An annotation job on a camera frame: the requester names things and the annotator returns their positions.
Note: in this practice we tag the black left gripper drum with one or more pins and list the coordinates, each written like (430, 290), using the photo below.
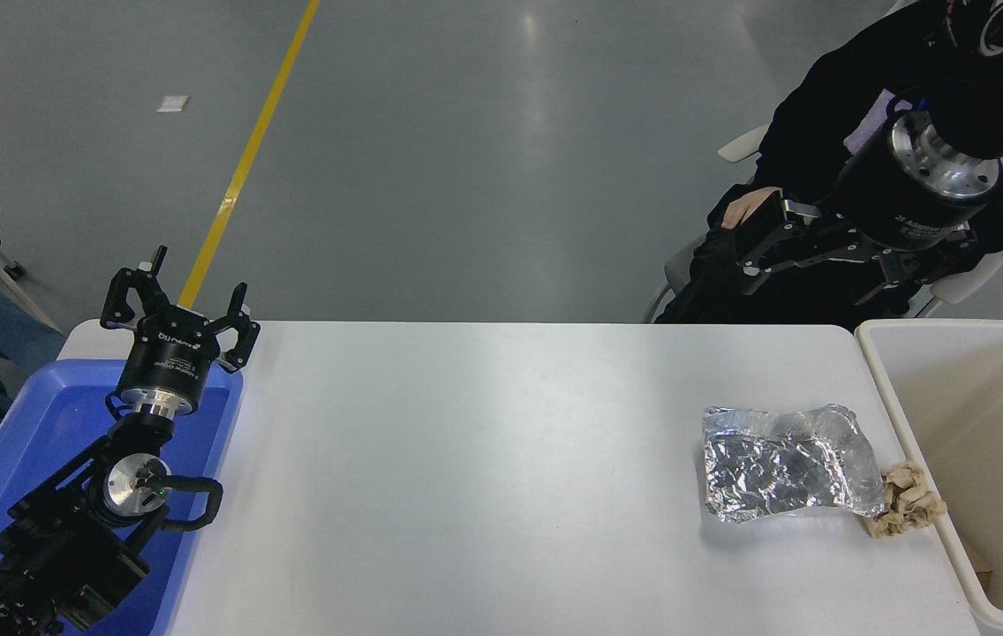
(168, 358)

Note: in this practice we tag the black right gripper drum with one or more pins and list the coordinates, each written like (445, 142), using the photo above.
(881, 203)

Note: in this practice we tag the silver foil plate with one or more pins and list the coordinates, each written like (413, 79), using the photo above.
(784, 464)

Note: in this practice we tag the person's hand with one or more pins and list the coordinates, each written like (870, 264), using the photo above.
(744, 210)

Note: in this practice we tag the white chair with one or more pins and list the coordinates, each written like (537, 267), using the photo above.
(744, 143)

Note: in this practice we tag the blue plastic tray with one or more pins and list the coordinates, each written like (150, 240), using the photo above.
(42, 424)

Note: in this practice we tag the large pale plastic bin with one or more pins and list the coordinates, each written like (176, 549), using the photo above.
(978, 424)

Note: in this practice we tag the white paper scrap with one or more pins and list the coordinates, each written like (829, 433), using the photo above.
(172, 103)

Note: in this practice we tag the crumpled tan paper ball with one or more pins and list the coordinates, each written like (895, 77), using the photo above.
(908, 503)

